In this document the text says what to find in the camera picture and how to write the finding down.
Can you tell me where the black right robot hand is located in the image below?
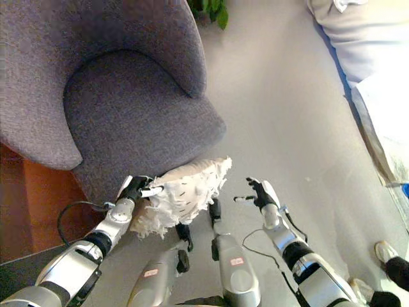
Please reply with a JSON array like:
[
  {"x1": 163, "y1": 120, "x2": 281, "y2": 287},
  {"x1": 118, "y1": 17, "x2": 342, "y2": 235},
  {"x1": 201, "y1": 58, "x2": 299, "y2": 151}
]
[{"x1": 233, "y1": 177, "x2": 279, "y2": 212}]

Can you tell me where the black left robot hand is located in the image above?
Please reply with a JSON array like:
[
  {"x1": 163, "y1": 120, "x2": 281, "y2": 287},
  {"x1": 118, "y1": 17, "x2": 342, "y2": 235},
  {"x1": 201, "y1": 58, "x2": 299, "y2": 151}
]
[{"x1": 115, "y1": 175, "x2": 164, "y2": 204}]

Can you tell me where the white fringed pillow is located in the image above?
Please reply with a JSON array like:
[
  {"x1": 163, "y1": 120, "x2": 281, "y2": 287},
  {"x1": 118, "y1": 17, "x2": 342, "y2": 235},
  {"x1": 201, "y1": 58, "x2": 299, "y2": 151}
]
[{"x1": 128, "y1": 155, "x2": 233, "y2": 240}]

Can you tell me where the silver left robot leg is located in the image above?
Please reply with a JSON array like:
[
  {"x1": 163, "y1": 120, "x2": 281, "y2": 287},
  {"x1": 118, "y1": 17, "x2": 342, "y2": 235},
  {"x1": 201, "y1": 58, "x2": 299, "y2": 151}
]
[{"x1": 126, "y1": 223, "x2": 194, "y2": 307}]

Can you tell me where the grey fabric tub armchair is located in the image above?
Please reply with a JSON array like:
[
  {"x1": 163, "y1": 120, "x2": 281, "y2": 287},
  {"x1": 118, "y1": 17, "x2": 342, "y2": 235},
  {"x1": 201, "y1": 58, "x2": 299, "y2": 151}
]
[{"x1": 0, "y1": 0, "x2": 227, "y2": 205}]

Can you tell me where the white sneaker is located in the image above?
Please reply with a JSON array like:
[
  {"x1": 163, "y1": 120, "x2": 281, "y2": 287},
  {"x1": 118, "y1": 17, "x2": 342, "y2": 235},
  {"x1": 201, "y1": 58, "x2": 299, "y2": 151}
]
[{"x1": 374, "y1": 240, "x2": 399, "y2": 271}]

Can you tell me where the dark wooden desk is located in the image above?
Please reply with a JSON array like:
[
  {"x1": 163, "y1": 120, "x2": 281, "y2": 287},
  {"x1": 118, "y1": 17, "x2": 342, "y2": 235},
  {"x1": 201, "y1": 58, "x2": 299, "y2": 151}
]
[{"x1": 0, "y1": 244, "x2": 71, "y2": 298}]

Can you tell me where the green potted plant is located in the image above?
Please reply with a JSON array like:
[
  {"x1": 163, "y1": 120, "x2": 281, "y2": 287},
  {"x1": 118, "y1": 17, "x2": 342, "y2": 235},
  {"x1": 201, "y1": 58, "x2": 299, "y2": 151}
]
[{"x1": 187, "y1": 0, "x2": 229, "y2": 31}]

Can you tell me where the white duvet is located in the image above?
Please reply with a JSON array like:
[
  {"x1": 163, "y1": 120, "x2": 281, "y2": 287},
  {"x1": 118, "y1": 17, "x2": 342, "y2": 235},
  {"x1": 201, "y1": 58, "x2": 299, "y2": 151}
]
[{"x1": 306, "y1": 0, "x2": 409, "y2": 90}]

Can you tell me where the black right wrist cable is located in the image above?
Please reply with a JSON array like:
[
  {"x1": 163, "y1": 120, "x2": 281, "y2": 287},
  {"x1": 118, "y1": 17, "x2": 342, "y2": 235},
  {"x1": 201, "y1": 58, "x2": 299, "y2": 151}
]
[{"x1": 242, "y1": 210, "x2": 309, "y2": 295}]

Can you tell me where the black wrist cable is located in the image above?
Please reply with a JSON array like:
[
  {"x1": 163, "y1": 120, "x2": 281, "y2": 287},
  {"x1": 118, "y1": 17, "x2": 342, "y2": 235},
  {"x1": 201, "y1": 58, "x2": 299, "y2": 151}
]
[
  {"x1": 57, "y1": 201, "x2": 116, "y2": 247},
  {"x1": 242, "y1": 210, "x2": 309, "y2": 295}
]

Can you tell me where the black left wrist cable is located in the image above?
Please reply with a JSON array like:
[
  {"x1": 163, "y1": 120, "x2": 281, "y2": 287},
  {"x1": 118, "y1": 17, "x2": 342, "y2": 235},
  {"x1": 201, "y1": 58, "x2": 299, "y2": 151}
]
[{"x1": 57, "y1": 201, "x2": 116, "y2": 247}]

